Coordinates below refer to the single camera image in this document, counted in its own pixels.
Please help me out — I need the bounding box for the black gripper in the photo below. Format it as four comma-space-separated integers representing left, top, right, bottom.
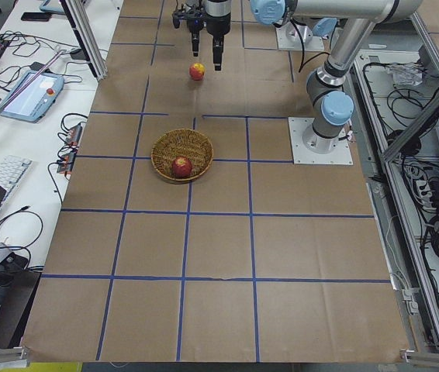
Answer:
191, 0, 231, 71

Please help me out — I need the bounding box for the red yellow apple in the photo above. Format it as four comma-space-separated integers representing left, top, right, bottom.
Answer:
188, 63, 206, 81

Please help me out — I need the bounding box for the brown wicker basket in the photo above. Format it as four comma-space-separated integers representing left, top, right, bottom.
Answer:
150, 129, 213, 184

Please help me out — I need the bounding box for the red apple in basket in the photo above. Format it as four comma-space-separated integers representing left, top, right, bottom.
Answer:
171, 157, 193, 179

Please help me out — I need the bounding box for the blue teach pendant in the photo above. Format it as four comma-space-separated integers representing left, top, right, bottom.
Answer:
39, 0, 64, 15
1, 72, 65, 122

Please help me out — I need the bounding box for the white keyboard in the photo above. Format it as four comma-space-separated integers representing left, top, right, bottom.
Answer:
0, 155, 33, 198

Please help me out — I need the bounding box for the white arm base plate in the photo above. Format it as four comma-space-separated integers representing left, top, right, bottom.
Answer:
275, 17, 337, 52
288, 117, 354, 166

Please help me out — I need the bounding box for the aluminium frame post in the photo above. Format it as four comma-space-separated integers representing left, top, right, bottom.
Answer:
60, 0, 108, 81

